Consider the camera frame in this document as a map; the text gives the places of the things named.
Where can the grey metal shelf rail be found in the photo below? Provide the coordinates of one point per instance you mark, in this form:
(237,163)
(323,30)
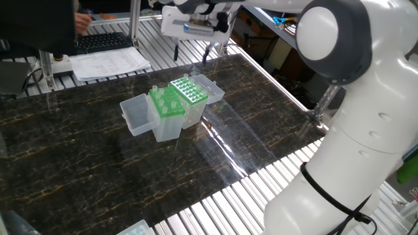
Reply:
(271,23)

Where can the black marble pattern board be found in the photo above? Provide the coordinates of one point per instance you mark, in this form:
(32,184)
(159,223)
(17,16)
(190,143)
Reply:
(98,182)

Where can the clear tip box blue rack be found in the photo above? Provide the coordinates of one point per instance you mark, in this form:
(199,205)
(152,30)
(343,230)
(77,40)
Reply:
(135,230)

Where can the bare person hand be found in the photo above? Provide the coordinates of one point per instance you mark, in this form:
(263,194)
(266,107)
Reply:
(81,23)

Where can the blue yellow small tool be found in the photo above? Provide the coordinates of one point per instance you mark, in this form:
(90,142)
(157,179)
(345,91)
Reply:
(280,21)

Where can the beige cardboard panel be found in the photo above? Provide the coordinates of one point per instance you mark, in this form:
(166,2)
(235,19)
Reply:
(279,53)

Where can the grey rounded object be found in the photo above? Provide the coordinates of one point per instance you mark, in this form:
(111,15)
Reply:
(16,226)

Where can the black computer monitor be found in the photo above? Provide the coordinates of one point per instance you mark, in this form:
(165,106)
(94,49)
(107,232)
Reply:
(32,26)

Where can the small orange object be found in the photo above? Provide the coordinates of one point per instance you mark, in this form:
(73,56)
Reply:
(107,16)

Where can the diagonal aluminium strut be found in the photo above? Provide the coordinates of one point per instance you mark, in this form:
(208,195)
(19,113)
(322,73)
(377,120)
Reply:
(325,104)

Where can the tall aluminium frame post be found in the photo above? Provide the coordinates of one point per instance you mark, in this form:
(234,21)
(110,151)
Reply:
(134,19)

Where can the black keyboard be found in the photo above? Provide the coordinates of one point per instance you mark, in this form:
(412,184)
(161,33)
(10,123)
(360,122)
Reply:
(101,41)

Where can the short aluminium frame post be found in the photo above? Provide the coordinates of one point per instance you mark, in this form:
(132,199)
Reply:
(46,68)

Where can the white stand base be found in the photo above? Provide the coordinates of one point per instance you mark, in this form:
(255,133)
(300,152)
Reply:
(63,67)

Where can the clear tip box green rack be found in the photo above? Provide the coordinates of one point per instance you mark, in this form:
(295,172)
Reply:
(168,129)
(192,117)

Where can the black flat box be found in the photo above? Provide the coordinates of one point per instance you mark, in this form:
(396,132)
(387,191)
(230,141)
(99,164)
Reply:
(13,78)

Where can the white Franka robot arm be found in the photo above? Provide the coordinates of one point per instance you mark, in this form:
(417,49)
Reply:
(316,32)

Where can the white paper stack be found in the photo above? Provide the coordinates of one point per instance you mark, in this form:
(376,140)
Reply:
(104,63)

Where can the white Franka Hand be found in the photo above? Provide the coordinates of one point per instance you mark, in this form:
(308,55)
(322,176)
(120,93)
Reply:
(168,26)

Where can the green flat object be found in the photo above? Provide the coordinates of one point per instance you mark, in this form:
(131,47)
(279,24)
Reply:
(408,171)

